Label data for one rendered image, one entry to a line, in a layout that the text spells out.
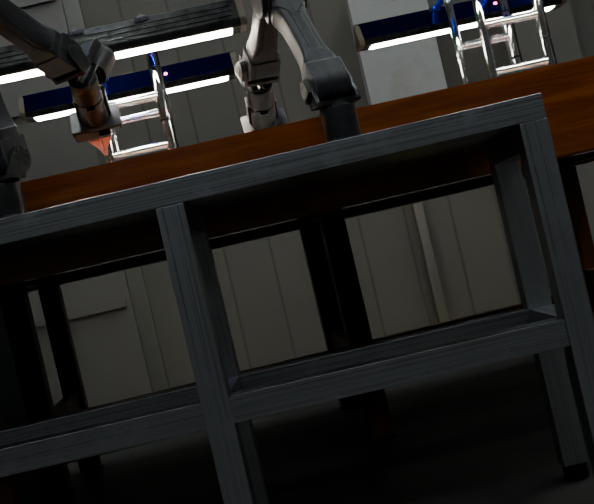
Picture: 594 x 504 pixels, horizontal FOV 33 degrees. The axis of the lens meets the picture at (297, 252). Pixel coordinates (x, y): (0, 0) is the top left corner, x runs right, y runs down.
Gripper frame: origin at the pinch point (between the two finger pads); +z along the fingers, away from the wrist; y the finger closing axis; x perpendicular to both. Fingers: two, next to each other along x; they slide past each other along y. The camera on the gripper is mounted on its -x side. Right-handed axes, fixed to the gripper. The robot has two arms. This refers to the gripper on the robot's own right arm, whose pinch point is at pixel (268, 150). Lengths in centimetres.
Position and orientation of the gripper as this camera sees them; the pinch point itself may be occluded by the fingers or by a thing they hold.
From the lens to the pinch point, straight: 235.6
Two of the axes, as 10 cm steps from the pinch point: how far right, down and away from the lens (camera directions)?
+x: 2.3, 7.2, -6.5
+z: 0.9, 6.5, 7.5
